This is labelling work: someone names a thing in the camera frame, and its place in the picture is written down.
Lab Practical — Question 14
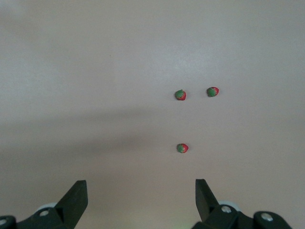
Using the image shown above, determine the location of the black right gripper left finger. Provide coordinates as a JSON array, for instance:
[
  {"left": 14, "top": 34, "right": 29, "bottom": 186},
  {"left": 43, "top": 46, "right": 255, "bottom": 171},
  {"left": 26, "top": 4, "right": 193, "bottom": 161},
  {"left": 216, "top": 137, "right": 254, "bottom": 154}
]
[{"left": 0, "top": 180, "right": 89, "bottom": 229}]

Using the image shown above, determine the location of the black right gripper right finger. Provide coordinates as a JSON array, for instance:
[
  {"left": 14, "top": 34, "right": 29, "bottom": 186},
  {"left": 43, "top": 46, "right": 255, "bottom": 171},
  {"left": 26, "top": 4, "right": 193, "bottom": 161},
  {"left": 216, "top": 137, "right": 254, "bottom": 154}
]
[{"left": 190, "top": 178, "right": 293, "bottom": 229}]

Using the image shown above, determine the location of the small red strawberry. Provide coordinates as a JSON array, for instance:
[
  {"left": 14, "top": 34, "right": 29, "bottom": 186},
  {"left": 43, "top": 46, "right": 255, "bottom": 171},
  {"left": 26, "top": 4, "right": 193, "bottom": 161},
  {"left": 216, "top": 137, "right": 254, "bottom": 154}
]
[
  {"left": 174, "top": 89, "right": 187, "bottom": 102},
  {"left": 176, "top": 143, "right": 189, "bottom": 154},
  {"left": 206, "top": 86, "right": 220, "bottom": 98}
]

